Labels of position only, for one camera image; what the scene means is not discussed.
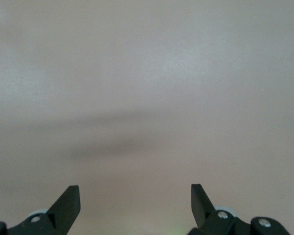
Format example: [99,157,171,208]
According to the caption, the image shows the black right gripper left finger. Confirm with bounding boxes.
[0,185,81,235]

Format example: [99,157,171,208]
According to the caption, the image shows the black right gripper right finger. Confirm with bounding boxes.
[188,183,291,235]

